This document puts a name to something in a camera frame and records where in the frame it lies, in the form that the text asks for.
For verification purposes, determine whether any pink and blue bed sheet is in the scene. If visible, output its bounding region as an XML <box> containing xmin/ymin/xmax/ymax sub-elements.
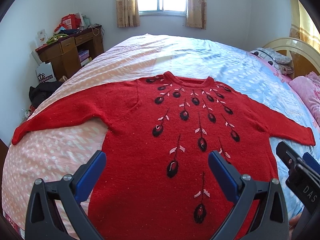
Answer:
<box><xmin>2</xmin><ymin>34</ymin><xmax>319</xmax><ymax>233</ymax></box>

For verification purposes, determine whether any black bag on floor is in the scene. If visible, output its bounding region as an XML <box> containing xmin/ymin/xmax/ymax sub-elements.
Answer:
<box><xmin>29</xmin><ymin>81</ymin><xmax>63</xmax><ymax>108</ymax></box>

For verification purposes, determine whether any pink blanket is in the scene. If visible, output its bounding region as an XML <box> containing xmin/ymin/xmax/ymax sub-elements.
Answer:
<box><xmin>289</xmin><ymin>72</ymin><xmax>319</xmax><ymax>129</ymax></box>

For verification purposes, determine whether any white card on wall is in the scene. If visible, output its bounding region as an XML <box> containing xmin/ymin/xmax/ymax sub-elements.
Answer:
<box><xmin>37</xmin><ymin>29</ymin><xmax>48</xmax><ymax>47</ymax></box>

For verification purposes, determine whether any red gift bag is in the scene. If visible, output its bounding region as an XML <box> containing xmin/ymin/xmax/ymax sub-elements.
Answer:
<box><xmin>61</xmin><ymin>14</ymin><xmax>81</xmax><ymax>29</ymax></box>

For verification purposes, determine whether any white paper bag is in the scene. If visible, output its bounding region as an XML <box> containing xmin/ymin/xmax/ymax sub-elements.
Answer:
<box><xmin>36</xmin><ymin>62</ymin><xmax>56</xmax><ymax>83</ymax></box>

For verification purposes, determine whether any cream wooden headboard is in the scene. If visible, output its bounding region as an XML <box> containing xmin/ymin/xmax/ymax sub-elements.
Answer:
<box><xmin>264</xmin><ymin>37</ymin><xmax>320</xmax><ymax>80</ymax></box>

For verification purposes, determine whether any red knitted sweater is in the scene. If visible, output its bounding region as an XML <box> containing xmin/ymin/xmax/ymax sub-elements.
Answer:
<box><xmin>12</xmin><ymin>72</ymin><xmax>316</xmax><ymax>239</ymax></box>

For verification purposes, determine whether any left beige curtain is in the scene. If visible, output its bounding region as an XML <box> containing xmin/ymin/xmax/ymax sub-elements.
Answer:
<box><xmin>116</xmin><ymin>0</ymin><xmax>140</xmax><ymax>28</ymax></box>

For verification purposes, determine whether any beige curtain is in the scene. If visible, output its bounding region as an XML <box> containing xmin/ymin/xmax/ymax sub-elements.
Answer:
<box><xmin>116</xmin><ymin>0</ymin><xmax>140</xmax><ymax>28</ymax></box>
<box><xmin>185</xmin><ymin>0</ymin><xmax>207</xmax><ymax>30</ymax></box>

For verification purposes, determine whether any brown wooden desk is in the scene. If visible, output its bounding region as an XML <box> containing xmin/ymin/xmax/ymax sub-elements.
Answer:
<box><xmin>35</xmin><ymin>25</ymin><xmax>104</xmax><ymax>80</ymax></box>

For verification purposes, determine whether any right beige curtain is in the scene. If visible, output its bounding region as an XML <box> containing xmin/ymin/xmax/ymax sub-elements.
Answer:
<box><xmin>185</xmin><ymin>0</ymin><xmax>207</xmax><ymax>30</ymax></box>

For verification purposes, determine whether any grey patterned pillow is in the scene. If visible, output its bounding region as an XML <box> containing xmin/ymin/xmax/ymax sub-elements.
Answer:
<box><xmin>250</xmin><ymin>48</ymin><xmax>294</xmax><ymax>75</ymax></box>

